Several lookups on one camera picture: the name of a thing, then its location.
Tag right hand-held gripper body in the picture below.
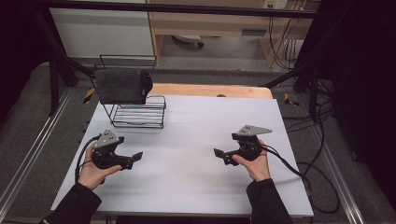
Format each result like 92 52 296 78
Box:
231 124 273 162

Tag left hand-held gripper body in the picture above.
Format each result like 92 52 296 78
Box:
92 128 135 171

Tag black wire rack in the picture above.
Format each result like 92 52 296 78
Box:
90 54 167 130

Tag dark grey fluffy towel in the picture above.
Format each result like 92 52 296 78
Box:
93 67 154 105

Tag person's right hand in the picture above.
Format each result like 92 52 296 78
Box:
232 137 272 183

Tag person's left hand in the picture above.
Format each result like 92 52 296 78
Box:
77 141 123 191

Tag yellow black tape strip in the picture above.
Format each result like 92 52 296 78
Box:
283 92 301 107
82 87 96 105

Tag wooden board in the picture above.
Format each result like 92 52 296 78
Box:
148 82 275 100

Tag black metal stand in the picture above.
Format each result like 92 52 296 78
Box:
262 61 322 123
32 8 95 117

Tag white cabinet panel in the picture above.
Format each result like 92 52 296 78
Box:
49 7 156 59

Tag white chair base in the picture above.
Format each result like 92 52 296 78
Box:
171 34 205 49

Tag white power strip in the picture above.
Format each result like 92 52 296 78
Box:
262 0 290 10

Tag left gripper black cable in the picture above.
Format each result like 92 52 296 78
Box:
74 134 103 185

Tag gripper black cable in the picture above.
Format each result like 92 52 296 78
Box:
261 144 341 216
74 134 103 185

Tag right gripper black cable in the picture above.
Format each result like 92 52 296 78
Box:
261 144 341 216

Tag aluminium rail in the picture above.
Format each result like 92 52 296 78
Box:
0 88 75 217
310 123 366 224

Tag hanging black cables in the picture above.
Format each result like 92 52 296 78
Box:
268 15 301 72

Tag black frame crossbar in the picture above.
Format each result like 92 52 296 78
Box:
36 1 329 20

